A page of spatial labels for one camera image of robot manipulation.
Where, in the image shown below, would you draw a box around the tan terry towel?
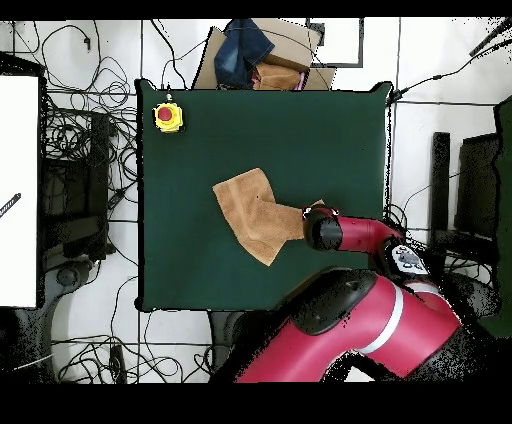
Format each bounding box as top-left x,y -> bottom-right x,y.
211,167 -> 326,267

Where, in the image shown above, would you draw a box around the dark green tablecloth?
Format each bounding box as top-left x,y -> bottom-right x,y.
134,78 -> 395,315

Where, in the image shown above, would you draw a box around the tan towel in box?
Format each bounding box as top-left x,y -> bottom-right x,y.
252,61 -> 307,91

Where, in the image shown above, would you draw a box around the long black bar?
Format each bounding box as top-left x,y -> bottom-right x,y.
427,131 -> 452,257

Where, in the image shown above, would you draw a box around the brown cardboard box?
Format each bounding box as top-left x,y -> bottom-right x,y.
191,17 -> 338,91

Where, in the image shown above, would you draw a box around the yellow emergency stop button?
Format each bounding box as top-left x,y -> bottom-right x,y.
152,101 -> 186,134

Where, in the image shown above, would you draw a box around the black panel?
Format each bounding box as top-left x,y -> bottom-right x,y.
455,133 -> 501,241

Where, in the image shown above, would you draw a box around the blue denim jeans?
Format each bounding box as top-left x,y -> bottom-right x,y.
213,17 -> 276,90

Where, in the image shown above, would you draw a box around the green cloth on side table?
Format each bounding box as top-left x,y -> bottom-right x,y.
475,95 -> 512,337

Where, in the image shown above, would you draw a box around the black equipment stand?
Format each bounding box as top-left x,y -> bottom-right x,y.
39,111 -> 117,269

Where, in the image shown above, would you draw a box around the black power strip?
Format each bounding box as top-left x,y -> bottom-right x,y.
108,343 -> 128,384

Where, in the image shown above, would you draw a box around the dark rod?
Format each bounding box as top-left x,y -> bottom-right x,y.
468,17 -> 512,57

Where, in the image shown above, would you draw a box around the white desk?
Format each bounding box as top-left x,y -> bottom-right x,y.
0,75 -> 40,309

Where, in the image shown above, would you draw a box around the black pen-like stick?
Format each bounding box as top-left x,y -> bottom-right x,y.
0,192 -> 22,219

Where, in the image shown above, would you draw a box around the black cable with connector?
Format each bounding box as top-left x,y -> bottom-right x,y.
386,37 -> 512,106

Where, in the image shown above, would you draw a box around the dark square frame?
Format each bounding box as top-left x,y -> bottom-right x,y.
305,17 -> 365,68

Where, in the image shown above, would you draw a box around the black pedestal leg with knob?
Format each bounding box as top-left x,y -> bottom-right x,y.
455,273 -> 501,321
43,259 -> 101,309

